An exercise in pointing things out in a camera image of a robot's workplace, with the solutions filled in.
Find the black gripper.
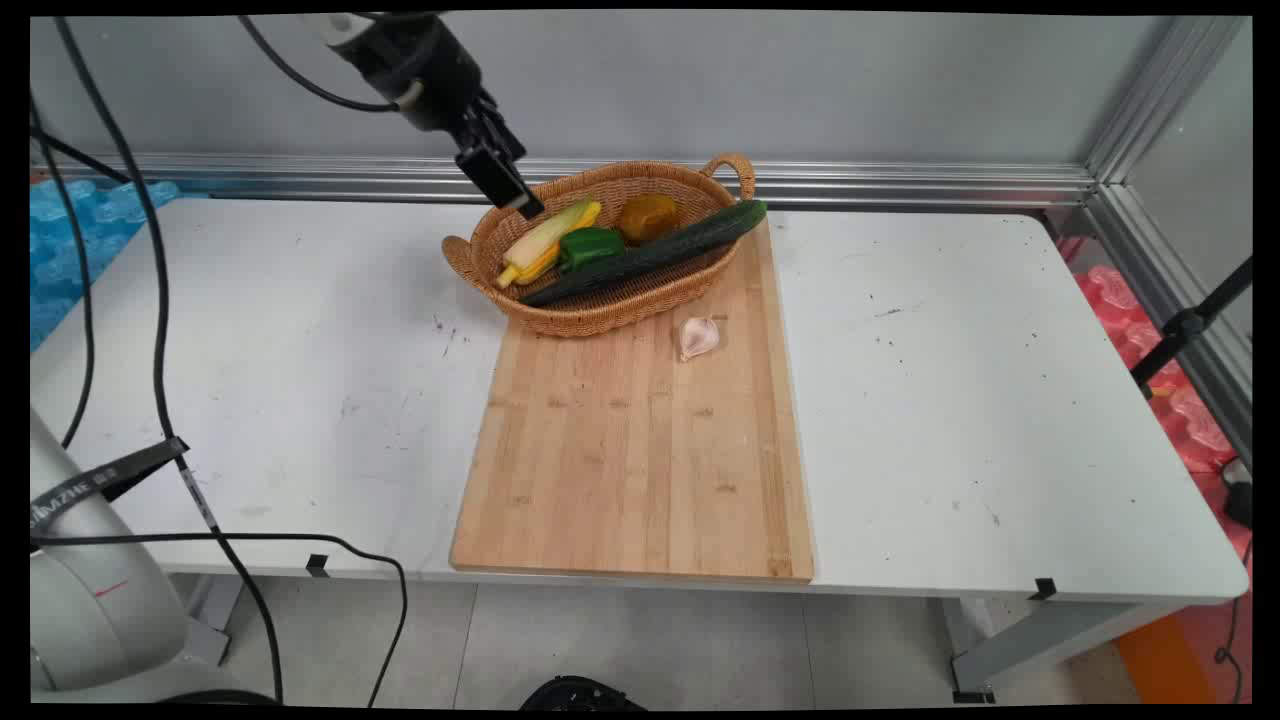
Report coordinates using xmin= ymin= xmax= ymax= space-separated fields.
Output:
xmin=338 ymin=14 xmax=547 ymax=222

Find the brown orange potato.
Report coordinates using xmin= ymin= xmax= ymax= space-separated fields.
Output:
xmin=615 ymin=194 xmax=680 ymax=247

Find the yellow corn cob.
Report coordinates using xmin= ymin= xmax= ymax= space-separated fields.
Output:
xmin=495 ymin=200 xmax=603 ymax=291

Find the green bell pepper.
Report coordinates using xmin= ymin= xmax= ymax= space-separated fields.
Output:
xmin=556 ymin=226 xmax=627 ymax=274

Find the woven wicker basket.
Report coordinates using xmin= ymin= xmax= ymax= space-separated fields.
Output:
xmin=441 ymin=153 xmax=757 ymax=339

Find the dark green cucumber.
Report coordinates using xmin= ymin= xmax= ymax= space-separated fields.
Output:
xmin=517 ymin=199 xmax=769 ymax=308

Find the white garlic bulb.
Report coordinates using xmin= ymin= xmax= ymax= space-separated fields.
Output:
xmin=678 ymin=316 xmax=722 ymax=363

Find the bamboo cutting board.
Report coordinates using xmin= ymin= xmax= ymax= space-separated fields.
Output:
xmin=450 ymin=215 xmax=816 ymax=584

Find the blue bubble wrap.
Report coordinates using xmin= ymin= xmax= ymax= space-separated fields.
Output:
xmin=30 ymin=178 xmax=183 ymax=353

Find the black round object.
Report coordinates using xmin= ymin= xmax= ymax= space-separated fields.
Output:
xmin=518 ymin=675 xmax=649 ymax=712

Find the black tripod stand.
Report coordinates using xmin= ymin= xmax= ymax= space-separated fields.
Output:
xmin=1130 ymin=257 xmax=1253 ymax=401

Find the grey table leg with foot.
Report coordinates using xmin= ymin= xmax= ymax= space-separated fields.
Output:
xmin=940 ymin=597 xmax=1189 ymax=704

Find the red bubble wrap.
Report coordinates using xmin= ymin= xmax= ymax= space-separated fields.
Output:
xmin=1058 ymin=235 xmax=1253 ymax=566

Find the small black device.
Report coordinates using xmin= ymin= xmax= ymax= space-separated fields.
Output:
xmin=1221 ymin=457 xmax=1253 ymax=530

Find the orange floor panel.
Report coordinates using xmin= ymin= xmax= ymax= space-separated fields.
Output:
xmin=1113 ymin=600 xmax=1253 ymax=706

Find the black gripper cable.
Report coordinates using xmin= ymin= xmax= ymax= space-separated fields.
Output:
xmin=237 ymin=14 xmax=403 ymax=113

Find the horizontal aluminium frame rail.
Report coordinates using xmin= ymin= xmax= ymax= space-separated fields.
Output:
xmin=30 ymin=152 xmax=1098 ymax=208

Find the black cable with white label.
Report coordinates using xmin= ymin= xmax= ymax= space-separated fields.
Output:
xmin=52 ymin=17 xmax=285 ymax=705

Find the black looping cable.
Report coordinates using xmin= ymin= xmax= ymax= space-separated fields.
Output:
xmin=30 ymin=531 xmax=409 ymax=708

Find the black printed velcro strap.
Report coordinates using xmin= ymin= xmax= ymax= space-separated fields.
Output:
xmin=30 ymin=436 xmax=191 ymax=528

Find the upright aluminium frame post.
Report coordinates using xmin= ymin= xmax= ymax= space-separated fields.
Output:
xmin=1085 ymin=15 xmax=1251 ymax=187

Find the sloping aluminium frame rail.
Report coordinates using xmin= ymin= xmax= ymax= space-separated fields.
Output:
xmin=1085 ymin=183 xmax=1253 ymax=466

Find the thin black floor cable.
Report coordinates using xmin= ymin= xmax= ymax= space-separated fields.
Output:
xmin=1213 ymin=540 xmax=1253 ymax=704

